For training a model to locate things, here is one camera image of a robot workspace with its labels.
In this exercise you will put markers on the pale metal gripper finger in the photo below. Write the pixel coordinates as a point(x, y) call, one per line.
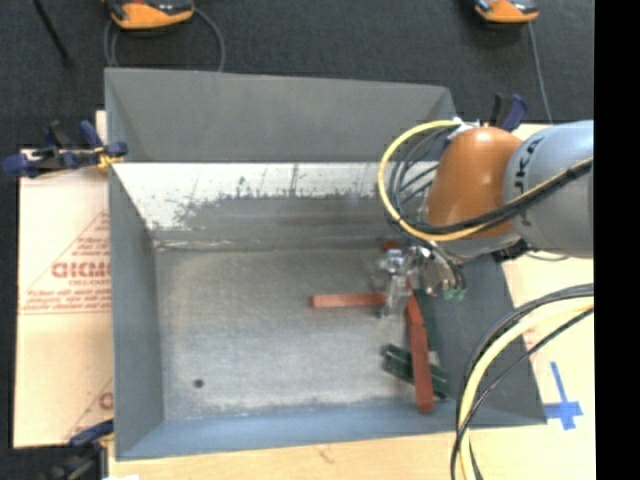
point(390, 293)
point(404, 295)

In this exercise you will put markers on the red-brown flat block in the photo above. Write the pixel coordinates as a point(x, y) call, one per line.
point(390, 244)
point(421, 363)
point(345, 300)

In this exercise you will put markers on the dark green flat block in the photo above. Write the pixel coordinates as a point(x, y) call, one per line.
point(397, 360)

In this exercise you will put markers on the grey metal bin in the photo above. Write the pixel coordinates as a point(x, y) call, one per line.
point(260, 328)

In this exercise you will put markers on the brown cardboard board red print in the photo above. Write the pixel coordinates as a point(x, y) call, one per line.
point(60, 358)

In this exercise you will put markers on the black cylinder on white bracket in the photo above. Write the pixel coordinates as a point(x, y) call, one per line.
point(510, 253)

